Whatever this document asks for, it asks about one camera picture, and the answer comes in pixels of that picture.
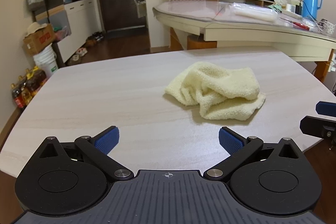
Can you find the white plastic bucket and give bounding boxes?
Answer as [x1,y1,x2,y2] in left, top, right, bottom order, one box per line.
[33,43,59,79]

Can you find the white wall-hung bag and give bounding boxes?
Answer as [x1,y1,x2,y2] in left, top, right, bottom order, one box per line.
[134,0,146,18]

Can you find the polka dot mug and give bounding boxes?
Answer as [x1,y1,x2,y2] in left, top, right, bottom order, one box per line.
[322,20,336,35]

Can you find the dark sauce bottle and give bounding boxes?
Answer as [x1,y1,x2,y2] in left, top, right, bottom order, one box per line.
[11,84,26,109]

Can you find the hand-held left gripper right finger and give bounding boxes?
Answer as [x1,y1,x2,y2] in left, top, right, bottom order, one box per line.
[204,127,302,184]

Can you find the cream terry towel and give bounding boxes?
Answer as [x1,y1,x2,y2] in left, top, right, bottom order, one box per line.
[164,61,266,122]

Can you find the tissue pack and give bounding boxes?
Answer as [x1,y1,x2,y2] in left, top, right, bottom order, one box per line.
[273,0,289,11]

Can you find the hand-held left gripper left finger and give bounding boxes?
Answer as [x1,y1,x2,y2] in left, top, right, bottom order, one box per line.
[39,126,134,183]

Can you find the red scissors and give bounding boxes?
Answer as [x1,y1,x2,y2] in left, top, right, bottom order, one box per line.
[281,18,310,30]

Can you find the cream dining table glass top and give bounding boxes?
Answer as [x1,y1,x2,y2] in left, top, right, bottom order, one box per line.
[153,0,336,81]

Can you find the pile of colourful clothes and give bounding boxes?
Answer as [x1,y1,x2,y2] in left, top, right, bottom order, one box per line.
[54,26,71,42]

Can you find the white power strip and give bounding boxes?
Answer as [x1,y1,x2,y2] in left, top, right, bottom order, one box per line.
[282,9,302,17]

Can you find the clear plastic bag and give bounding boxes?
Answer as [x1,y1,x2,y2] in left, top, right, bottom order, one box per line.
[227,2,279,22]

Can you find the white and grey cabinet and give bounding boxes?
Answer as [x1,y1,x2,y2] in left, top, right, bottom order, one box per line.
[26,0,96,67]

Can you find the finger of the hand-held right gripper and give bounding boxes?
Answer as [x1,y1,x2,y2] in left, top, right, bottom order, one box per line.
[300,116,336,139]
[315,101,336,117]

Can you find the straw hat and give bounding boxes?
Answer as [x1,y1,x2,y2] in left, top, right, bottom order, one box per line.
[25,22,48,37]

